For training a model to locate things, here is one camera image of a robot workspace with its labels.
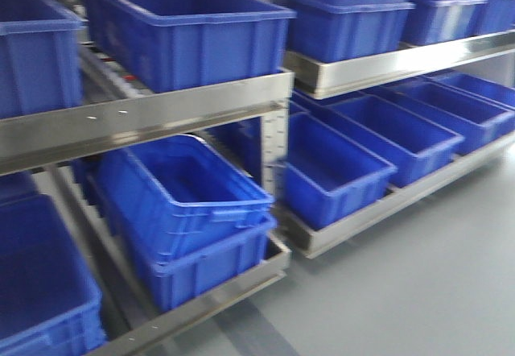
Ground stacked blue crates lower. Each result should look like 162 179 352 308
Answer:
84 135 277 311

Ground blue crate rack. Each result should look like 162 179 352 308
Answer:
321 95 464 188
380 81 514 155
284 114 397 230

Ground blue crate lower left corner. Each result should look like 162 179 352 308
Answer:
1 195 106 355

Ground stacked blue crates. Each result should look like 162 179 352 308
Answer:
84 135 277 311
287 0 414 63

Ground blue crate right rack far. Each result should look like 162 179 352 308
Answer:
380 81 514 155

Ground steel shelf rack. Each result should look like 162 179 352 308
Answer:
1 44 294 355
275 29 515 260

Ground steel left shelf rack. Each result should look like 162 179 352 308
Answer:
1 44 294 355

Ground blue crate right rack near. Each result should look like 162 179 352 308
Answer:
284 114 397 230

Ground stacked blue crates upper right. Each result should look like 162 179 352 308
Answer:
287 0 414 63

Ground blue crate right rack middle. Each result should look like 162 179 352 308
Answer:
321 95 464 188

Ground blue crate beside target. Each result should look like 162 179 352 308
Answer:
1 0 82 118

